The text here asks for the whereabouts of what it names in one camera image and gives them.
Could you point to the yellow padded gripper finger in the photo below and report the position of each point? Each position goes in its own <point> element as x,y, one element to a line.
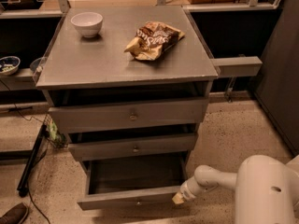
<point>178,198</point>

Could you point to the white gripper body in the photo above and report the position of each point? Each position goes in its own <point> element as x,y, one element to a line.
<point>187,191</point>

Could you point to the grey bottom drawer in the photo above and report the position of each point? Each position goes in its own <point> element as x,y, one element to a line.
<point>133,181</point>

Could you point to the grey drawer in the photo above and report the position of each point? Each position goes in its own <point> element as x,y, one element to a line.
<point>105,117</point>
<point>133,181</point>
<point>140,146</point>

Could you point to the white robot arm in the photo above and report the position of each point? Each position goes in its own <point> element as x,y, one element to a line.
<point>266,190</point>

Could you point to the grey middle drawer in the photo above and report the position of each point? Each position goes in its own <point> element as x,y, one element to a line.
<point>140,146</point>

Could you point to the grey drawer cabinet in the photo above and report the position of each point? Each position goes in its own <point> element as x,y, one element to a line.
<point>94,71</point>

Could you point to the grey top drawer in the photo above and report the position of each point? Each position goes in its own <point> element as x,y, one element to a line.
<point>105,117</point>

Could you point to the grey side shelf right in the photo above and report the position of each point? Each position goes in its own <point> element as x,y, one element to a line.
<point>237,66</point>

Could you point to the grey side shelf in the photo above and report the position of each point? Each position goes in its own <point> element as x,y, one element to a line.
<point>20,81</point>
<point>237,66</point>

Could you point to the black bar on floor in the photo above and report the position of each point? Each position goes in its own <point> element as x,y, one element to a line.
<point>22,187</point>

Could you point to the brown chip bag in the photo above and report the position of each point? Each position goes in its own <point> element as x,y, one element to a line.
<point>152,40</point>

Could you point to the dark shoe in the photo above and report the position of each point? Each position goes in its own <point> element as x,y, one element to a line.
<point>15,215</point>

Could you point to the white ceramic bowl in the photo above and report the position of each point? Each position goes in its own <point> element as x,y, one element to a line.
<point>88,24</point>

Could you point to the clear glass bowl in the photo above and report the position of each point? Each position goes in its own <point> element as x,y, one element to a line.
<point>38,64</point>

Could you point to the grey side shelf left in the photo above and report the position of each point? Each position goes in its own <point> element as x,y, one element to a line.
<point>20,81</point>

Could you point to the wire basket green contents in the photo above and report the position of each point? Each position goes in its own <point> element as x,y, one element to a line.
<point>57,139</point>

